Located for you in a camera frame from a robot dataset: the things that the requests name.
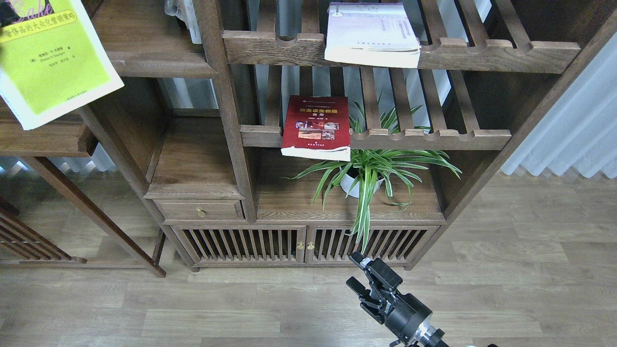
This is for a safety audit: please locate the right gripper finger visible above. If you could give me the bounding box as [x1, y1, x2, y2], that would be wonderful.
[350, 251, 402, 294]
[346, 277, 372, 303]

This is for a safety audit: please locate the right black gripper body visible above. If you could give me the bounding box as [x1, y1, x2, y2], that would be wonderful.
[359, 289, 433, 344]

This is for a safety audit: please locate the yellow-green book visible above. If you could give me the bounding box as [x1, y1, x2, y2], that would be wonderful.
[0, 0, 123, 130]

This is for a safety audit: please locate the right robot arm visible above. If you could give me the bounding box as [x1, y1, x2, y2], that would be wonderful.
[346, 251, 447, 347]

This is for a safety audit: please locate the white book top shelf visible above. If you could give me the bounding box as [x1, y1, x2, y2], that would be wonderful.
[324, 2, 421, 68]

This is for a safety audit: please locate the white plant pot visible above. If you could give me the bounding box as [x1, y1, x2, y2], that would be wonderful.
[340, 167, 384, 198]

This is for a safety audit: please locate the green spider plant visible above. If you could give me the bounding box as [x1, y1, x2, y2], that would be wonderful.
[293, 116, 461, 251]

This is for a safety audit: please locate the red book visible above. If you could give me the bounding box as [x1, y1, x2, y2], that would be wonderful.
[281, 95, 350, 161]

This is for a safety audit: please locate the brass drawer knob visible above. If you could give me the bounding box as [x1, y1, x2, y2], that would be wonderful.
[195, 207, 207, 218]

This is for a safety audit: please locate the dark wooden bookshelf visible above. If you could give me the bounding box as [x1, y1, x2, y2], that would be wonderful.
[1, 0, 616, 271]

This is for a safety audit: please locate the white curtain right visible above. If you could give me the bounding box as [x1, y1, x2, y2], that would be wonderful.
[501, 37, 617, 178]

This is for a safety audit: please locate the plastic-wrapped white book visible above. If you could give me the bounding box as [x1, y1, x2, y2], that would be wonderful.
[164, 0, 202, 44]

